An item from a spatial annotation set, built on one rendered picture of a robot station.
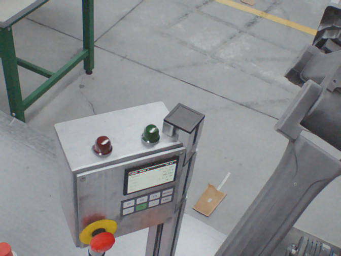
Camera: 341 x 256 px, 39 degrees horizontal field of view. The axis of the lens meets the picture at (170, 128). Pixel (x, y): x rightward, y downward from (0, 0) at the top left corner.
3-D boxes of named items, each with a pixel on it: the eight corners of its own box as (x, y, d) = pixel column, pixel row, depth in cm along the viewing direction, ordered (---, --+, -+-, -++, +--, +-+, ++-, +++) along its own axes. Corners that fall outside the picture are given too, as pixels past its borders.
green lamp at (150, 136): (138, 134, 67) (139, 123, 66) (155, 130, 68) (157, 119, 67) (145, 147, 66) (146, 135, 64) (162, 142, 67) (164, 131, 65)
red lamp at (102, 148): (90, 146, 65) (90, 134, 63) (108, 141, 66) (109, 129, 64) (96, 159, 63) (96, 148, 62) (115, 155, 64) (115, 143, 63)
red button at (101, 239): (86, 228, 71) (92, 245, 69) (110, 221, 72) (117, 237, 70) (86, 242, 73) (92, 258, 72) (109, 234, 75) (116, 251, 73)
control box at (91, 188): (60, 203, 80) (52, 123, 67) (152, 177, 87) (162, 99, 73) (76, 253, 74) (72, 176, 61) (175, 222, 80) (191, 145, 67)
